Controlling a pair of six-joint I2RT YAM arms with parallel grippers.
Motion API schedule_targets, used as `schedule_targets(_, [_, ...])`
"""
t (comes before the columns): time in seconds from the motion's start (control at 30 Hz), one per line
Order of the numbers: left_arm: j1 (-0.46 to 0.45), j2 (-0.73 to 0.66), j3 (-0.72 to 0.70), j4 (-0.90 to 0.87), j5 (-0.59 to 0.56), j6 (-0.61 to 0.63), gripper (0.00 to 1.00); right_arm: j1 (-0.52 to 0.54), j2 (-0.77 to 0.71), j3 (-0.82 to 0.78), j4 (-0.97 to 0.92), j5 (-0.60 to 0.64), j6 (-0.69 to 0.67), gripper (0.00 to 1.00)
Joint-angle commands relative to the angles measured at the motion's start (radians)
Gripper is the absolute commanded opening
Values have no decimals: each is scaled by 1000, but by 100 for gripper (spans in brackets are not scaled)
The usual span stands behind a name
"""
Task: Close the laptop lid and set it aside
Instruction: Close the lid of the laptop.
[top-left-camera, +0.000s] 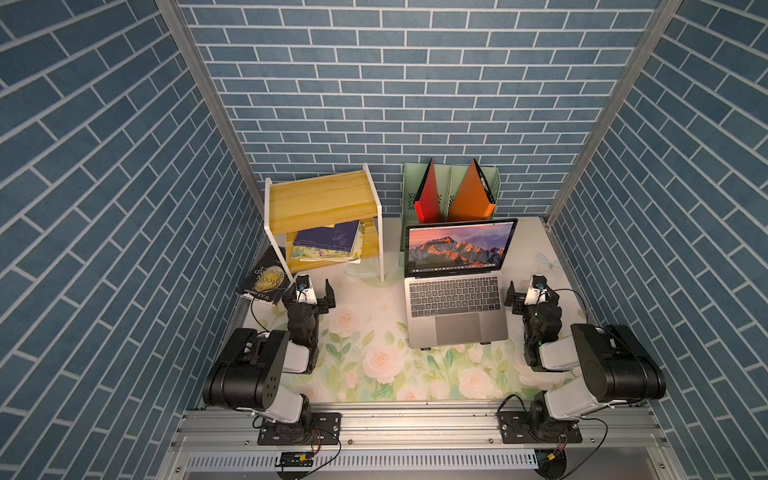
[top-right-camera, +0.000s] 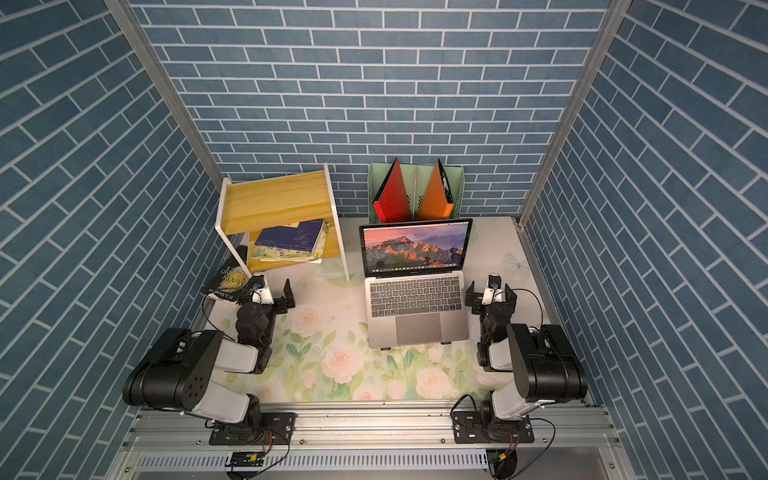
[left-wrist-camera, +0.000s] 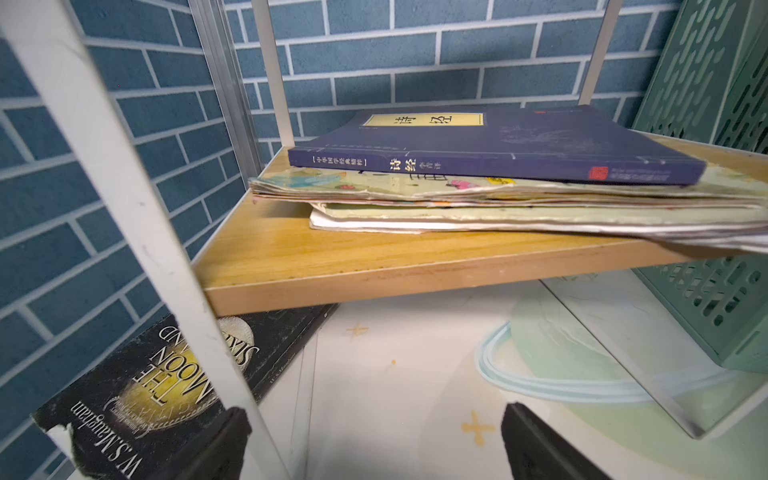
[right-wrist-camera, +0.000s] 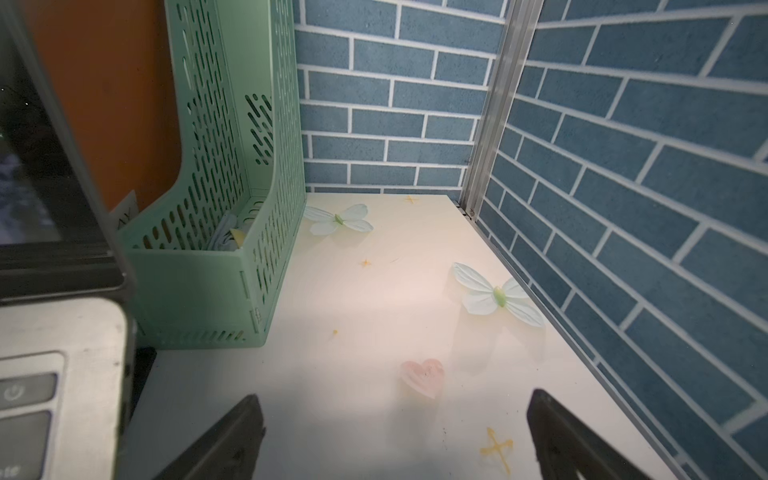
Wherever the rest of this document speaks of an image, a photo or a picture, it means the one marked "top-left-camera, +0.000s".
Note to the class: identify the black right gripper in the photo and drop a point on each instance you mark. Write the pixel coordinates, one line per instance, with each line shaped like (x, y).
(519, 301)

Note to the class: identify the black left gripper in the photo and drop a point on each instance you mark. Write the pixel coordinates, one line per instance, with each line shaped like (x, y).
(322, 303)

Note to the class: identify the grey laptop computer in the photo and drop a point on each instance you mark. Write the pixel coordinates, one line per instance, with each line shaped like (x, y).
(452, 282)

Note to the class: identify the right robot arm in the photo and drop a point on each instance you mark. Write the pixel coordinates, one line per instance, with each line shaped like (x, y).
(615, 367)

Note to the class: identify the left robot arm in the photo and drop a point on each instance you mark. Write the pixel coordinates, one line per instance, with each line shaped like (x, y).
(247, 373)

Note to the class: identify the black book gold emblem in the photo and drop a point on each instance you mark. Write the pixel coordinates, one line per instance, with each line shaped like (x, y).
(267, 281)

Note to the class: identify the yellow-green illustrated book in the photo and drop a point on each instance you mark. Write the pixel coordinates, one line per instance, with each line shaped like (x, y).
(317, 255)

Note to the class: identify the dark blue book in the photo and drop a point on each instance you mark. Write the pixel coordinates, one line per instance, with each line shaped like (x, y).
(341, 237)

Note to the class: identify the orange file folder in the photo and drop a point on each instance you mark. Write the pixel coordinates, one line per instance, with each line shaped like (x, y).
(474, 199)

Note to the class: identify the red file folder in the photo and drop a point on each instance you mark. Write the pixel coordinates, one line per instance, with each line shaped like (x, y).
(426, 203)

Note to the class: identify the mint green file organizer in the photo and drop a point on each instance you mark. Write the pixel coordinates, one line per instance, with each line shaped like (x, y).
(448, 179)

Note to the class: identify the small black circuit board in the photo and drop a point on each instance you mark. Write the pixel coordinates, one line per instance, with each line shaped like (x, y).
(300, 460)

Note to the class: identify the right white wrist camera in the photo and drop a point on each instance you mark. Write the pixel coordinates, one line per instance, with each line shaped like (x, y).
(537, 290)

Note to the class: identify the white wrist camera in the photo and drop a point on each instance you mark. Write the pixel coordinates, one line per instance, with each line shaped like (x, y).
(537, 290)
(304, 290)

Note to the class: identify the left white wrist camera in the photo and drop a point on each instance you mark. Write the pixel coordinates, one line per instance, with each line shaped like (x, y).
(304, 290)

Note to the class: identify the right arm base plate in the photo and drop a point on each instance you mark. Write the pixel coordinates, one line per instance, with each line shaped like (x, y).
(517, 427)

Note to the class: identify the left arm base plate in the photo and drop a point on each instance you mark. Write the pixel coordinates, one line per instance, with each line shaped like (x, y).
(322, 430)

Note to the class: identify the aluminium frame rail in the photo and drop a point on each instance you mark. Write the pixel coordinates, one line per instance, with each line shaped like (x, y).
(424, 440)

